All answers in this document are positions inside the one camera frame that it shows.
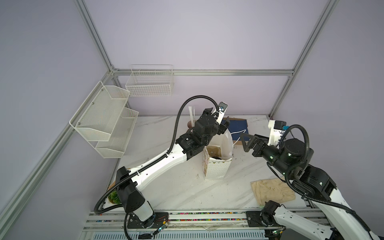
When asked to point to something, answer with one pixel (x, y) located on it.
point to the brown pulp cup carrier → (214, 150)
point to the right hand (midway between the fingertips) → (244, 134)
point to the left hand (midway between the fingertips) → (218, 112)
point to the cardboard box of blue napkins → (235, 136)
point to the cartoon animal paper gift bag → (219, 168)
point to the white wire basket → (150, 80)
